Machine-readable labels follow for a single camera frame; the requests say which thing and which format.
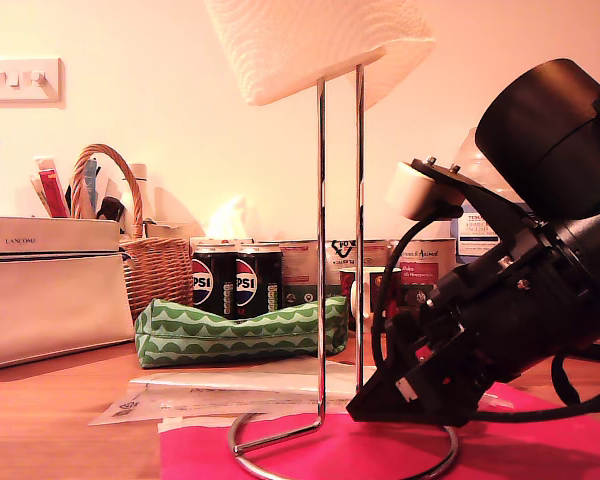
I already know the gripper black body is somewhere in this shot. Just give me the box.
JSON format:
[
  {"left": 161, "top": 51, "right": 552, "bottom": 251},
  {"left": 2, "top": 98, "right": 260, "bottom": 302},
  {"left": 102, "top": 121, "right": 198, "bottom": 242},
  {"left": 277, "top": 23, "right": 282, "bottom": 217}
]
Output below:
[{"left": 379, "top": 224, "right": 600, "bottom": 396}]

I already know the chrome wire towel stand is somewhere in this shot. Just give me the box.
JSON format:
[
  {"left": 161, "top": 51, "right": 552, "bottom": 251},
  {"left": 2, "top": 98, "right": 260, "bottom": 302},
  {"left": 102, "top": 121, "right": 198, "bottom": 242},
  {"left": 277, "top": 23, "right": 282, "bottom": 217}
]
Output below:
[{"left": 228, "top": 63, "right": 459, "bottom": 480}]

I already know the white paper towel roll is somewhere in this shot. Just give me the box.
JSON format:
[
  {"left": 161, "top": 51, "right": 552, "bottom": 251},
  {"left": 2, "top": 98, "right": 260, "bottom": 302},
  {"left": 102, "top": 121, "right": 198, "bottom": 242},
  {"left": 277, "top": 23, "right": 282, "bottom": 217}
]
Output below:
[{"left": 203, "top": 0, "right": 437, "bottom": 112}]

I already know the large clear water bottle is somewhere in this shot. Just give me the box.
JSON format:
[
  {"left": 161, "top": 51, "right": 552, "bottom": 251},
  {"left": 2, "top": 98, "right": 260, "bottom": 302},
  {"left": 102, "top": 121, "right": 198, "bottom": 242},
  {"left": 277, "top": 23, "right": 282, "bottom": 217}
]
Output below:
[{"left": 449, "top": 127, "right": 526, "bottom": 265}]

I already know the tin with red label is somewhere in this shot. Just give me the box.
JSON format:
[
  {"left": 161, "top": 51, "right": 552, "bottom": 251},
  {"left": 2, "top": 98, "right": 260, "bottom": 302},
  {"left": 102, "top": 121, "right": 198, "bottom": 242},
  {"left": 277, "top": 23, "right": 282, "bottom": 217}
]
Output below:
[{"left": 392, "top": 237, "right": 458, "bottom": 301}]

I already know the pink paper sheet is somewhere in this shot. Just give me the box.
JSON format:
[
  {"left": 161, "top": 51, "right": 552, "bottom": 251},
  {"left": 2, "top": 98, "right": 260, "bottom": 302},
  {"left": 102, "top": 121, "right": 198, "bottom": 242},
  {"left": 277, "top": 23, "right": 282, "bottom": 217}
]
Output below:
[{"left": 157, "top": 382, "right": 600, "bottom": 480}]

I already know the red floral mug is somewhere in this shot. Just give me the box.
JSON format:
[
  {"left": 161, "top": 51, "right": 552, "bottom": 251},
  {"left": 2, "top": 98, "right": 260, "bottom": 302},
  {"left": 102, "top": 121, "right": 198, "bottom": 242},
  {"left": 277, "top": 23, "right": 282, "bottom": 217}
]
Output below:
[{"left": 339, "top": 266, "right": 404, "bottom": 334}]

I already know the black cola can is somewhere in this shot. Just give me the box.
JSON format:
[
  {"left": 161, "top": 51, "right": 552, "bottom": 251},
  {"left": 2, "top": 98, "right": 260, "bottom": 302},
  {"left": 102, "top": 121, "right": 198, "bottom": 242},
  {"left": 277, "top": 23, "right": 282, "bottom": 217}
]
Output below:
[
  {"left": 235, "top": 246, "right": 284, "bottom": 321},
  {"left": 191, "top": 246, "right": 239, "bottom": 320}
]

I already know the clear printed plastic bag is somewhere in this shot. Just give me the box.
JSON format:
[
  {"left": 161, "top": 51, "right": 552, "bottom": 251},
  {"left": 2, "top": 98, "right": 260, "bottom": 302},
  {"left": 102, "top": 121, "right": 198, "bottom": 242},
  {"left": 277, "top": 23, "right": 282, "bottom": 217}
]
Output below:
[{"left": 88, "top": 369, "right": 381, "bottom": 427}]

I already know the green wave pattern pouch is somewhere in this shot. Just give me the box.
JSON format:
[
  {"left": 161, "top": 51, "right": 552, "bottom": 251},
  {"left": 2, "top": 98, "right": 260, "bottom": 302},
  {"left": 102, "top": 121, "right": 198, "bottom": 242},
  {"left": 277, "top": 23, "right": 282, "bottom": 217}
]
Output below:
[{"left": 133, "top": 295, "right": 350, "bottom": 370}]

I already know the gingerbread print tissue box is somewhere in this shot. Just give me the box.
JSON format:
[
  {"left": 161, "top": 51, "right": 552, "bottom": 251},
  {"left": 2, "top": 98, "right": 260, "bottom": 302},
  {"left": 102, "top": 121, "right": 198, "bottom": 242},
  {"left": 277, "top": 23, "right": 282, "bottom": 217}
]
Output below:
[{"left": 189, "top": 194, "right": 255, "bottom": 251}]

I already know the white cardboard carton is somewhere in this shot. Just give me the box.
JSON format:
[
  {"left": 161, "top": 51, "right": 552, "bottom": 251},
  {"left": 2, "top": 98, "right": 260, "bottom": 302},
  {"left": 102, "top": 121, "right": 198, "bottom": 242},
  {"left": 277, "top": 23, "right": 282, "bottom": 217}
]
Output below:
[{"left": 144, "top": 218, "right": 191, "bottom": 240}]

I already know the white bottle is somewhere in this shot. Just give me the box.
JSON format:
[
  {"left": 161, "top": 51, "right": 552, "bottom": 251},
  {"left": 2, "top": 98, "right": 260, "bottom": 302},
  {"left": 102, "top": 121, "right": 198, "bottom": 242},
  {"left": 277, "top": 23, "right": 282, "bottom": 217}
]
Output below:
[{"left": 119, "top": 163, "right": 154, "bottom": 236}]

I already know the cream zip pouch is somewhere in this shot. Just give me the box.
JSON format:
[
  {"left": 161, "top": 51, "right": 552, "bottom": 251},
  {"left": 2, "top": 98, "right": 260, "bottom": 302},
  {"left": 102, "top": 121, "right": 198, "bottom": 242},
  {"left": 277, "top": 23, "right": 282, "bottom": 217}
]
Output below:
[{"left": 0, "top": 215, "right": 135, "bottom": 372}]

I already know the red flat package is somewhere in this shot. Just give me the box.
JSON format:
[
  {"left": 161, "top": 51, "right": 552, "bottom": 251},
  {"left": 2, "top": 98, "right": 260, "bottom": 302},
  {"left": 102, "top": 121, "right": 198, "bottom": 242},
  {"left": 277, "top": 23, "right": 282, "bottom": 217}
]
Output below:
[{"left": 37, "top": 168, "right": 71, "bottom": 219}]

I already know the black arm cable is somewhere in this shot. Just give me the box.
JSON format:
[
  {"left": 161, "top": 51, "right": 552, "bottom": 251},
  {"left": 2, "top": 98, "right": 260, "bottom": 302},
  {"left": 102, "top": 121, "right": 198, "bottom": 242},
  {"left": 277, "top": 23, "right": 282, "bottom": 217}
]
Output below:
[{"left": 474, "top": 349, "right": 600, "bottom": 426}]

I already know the wicker basket with handle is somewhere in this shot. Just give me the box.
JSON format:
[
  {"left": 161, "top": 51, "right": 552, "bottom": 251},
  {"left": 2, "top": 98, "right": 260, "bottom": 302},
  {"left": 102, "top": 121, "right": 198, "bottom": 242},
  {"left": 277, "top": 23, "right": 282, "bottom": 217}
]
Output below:
[{"left": 69, "top": 143, "right": 195, "bottom": 321}]

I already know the white wall light switch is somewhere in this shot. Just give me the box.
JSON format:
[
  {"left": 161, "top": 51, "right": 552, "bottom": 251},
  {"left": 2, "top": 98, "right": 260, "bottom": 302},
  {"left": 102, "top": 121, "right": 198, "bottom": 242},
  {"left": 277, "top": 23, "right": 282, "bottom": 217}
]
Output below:
[{"left": 0, "top": 57, "right": 65, "bottom": 109}]

